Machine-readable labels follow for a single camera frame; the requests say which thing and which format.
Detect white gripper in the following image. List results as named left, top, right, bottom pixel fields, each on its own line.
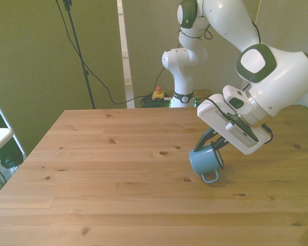
left=193, top=93, right=271, bottom=155

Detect blue enamel mug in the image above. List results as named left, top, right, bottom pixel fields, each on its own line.
left=188, top=143, right=225, bottom=183

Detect yellow emergency stop button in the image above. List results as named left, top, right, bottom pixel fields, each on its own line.
left=151, top=86, right=166, bottom=101

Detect black tripod stand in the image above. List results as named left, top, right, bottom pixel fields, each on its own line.
left=62, top=0, right=97, bottom=110

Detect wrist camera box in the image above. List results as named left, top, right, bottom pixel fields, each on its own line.
left=225, top=121, right=259, bottom=147

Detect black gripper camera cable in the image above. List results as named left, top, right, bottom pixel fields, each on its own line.
left=261, top=124, right=274, bottom=145

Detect coiled dark green cables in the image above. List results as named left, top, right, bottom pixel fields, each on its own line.
left=140, top=93, right=174, bottom=109

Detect thin black stop-button cable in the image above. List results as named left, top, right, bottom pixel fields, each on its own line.
left=153, top=67, right=167, bottom=90

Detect white door frame strip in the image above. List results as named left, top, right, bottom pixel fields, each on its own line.
left=117, top=0, right=136, bottom=109

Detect black tripod cable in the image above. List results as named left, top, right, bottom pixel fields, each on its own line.
left=54, top=0, right=134, bottom=105

